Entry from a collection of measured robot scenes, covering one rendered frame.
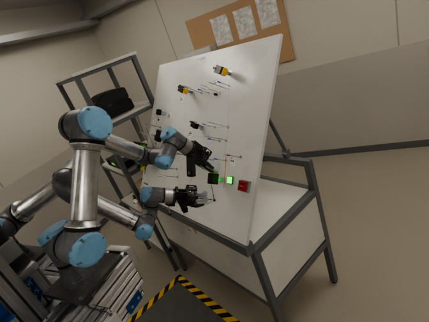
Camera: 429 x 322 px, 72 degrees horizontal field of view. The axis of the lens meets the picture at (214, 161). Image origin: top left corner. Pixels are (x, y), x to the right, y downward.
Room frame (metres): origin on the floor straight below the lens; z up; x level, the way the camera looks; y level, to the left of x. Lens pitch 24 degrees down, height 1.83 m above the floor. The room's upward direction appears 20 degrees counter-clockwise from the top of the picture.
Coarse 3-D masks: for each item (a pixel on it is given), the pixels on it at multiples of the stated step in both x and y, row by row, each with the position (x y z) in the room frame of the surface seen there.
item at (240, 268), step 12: (192, 228) 1.62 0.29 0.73; (204, 240) 1.53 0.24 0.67; (204, 252) 1.60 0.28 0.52; (216, 252) 1.46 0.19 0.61; (228, 252) 1.34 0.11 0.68; (216, 264) 1.52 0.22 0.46; (228, 264) 1.39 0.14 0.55; (240, 264) 1.27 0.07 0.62; (252, 264) 1.17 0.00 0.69; (228, 276) 1.44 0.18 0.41; (240, 276) 1.32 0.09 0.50; (252, 276) 1.21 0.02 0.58; (252, 288) 1.25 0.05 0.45
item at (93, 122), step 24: (72, 120) 1.02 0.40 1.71; (96, 120) 1.01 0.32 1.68; (72, 144) 0.98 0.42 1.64; (96, 144) 0.98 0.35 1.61; (96, 168) 0.97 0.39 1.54; (72, 192) 0.92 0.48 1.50; (96, 192) 0.94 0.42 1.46; (72, 216) 0.88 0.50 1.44; (96, 216) 0.92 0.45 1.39; (72, 240) 0.83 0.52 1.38; (96, 240) 0.84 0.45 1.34; (72, 264) 0.81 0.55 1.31
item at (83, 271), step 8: (96, 264) 0.94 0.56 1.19; (64, 272) 0.90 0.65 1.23; (72, 272) 0.89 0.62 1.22; (80, 272) 0.89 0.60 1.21; (88, 272) 0.90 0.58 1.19; (96, 272) 0.92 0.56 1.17; (64, 280) 0.89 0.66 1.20; (72, 280) 0.88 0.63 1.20; (80, 280) 0.88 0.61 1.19; (88, 280) 0.89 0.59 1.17; (72, 288) 0.88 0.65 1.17
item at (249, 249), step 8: (160, 208) 1.83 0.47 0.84; (168, 208) 1.73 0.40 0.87; (176, 216) 1.64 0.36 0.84; (184, 216) 1.57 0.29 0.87; (192, 224) 1.49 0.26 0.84; (200, 224) 1.42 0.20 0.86; (200, 232) 1.44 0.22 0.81; (208, 232) 1.36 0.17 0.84; (216, 232) 1.30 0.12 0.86; (216, 240) 1.31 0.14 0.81; (224, 240) 1.24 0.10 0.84; (232, 240) 1.19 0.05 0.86; (232, 248) 1.20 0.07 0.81; (240, 248) 1.14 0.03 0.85; (248, 248) 1.12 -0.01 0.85; (248, 256) 1.11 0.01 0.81
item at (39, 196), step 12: (60, 168) 1.31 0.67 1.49; (72, 168) 1.25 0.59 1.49; (36, 192) 1.31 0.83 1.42; (48, 192) 1.29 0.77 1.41; (12, 204) 1.34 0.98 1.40; (24, 204) 1.31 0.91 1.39; (36, 204) 1.30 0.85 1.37; (0, 216) 1.30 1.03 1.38; (12, 216) 1.30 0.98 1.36; (24, 216) 1.31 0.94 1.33
